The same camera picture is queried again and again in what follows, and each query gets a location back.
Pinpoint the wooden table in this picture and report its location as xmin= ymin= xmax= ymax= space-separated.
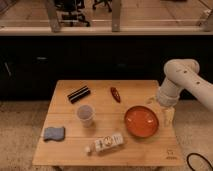
xmin=33 ymin=80 xmax=183 ymax=166

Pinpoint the white labelled bottle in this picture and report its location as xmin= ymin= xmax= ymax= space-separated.
xmin=84 ymin=133 xmax=124 ymax=155

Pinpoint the black office chair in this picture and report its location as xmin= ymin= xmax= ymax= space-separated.
xmin=91 ymin=0 xmax=113 ymax=13
xmin=54 ymin=0 xmax=90 ymax=27

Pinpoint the clear plastic cup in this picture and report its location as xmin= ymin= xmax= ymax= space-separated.
xmin=76 ymin=105 xmax=94 ymax=127

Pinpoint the black cable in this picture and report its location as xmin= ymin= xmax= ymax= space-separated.
xmin=186 ymin=152 xmax=213 ymax=171

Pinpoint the blue sponge cloth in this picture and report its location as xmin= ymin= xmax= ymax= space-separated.
xmin=43 ymin=127 xmax=65 ymax=141

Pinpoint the long wooden counter ledge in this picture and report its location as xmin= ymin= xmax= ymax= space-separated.
xmin=0 ymin=26 xmax=213 ymax=36

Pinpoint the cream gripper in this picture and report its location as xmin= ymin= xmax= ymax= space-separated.
xmin=145 ymin=88 xmax=177 ymax=127

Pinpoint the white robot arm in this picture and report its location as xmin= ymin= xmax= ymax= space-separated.
xmin=148 ymin=59 xmax=213 ymax=126

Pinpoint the orange bowl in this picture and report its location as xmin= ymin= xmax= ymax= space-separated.
xmin=124 ymin=106 xmax=159 ymax=138

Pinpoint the black striped rectangular block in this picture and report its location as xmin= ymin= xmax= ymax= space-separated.
xmin=68 ymin=86 xmax=91 ymax=104

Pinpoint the red chili pepper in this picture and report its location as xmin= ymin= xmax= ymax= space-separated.
xmin=110 ymin=87 xmax=121 ymax=103

